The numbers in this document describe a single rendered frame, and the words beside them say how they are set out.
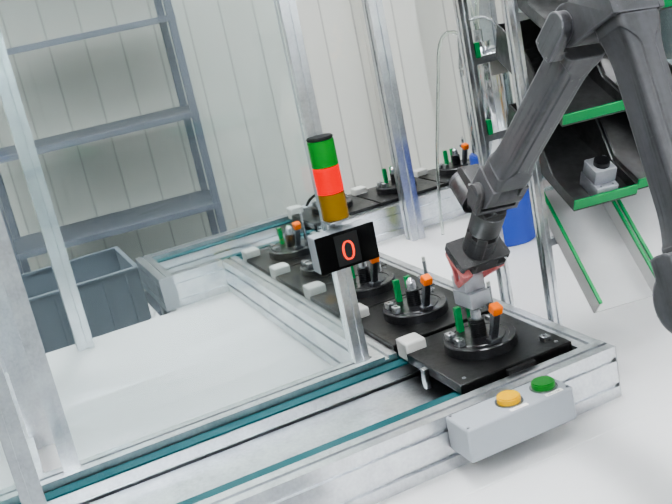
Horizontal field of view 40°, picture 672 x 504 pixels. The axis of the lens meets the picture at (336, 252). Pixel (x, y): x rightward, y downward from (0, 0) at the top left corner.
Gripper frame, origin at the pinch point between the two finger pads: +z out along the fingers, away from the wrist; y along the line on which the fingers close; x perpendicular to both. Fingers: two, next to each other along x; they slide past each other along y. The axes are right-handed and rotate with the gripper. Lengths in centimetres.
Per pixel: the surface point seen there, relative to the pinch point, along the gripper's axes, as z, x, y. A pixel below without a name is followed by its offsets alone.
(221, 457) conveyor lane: 17, 7, 52
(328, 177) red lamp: -13.7, -21.9, 19.6
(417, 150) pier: 269, -257, -177
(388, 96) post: 49, -97, -41
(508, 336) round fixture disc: 5.6, 11.3, -3.1
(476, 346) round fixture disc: 6.3, 10.4, 3.2
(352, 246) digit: -3.1, -13.2, 18.0
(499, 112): 35, -66, -58
